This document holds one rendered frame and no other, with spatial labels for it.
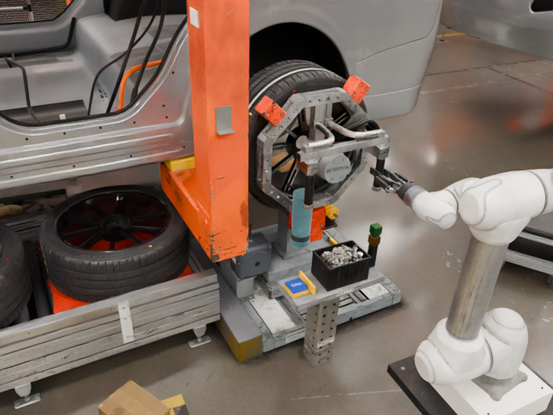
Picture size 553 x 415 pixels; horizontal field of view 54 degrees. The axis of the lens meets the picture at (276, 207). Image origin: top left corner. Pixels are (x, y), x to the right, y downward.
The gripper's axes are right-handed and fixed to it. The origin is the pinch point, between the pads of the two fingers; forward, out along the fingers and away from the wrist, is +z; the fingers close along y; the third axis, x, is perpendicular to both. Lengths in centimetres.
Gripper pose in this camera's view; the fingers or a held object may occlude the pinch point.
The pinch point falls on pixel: (379, 172)
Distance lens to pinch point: 229.5
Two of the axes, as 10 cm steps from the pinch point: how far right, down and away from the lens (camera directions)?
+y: 8.8, -2.2, 4.1
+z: -4.7, -4.8, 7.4
